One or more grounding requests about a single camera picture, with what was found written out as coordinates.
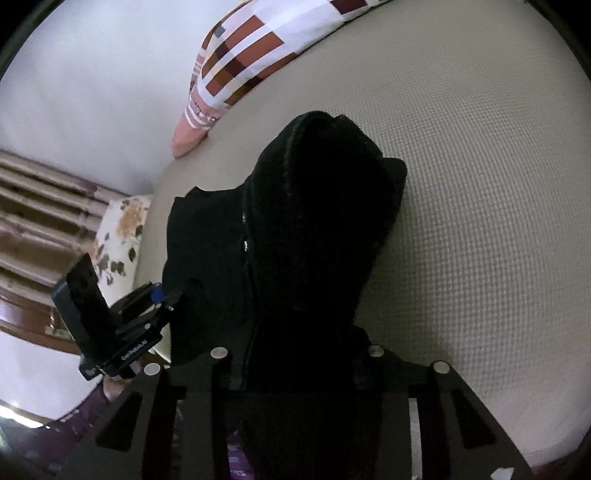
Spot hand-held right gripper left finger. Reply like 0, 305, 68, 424
60, 346, 232, 480

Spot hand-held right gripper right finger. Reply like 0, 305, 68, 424
352, 344, 533, 480

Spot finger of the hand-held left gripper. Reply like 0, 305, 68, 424
139, 281, 185, 317

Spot black pants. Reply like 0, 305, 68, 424
164, 111, 409, 480

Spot person's left hand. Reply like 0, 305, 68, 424
102, 373, 137, 403

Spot white floral pillow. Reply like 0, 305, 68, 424
92, 194, 153, 289

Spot purple printed clothing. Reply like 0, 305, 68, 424
225, 440, 256, 480

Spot beige textured bed mat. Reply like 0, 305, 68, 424
134, 0, 591, 468

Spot wooden bed frame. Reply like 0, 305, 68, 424
0, 148, 122, 356

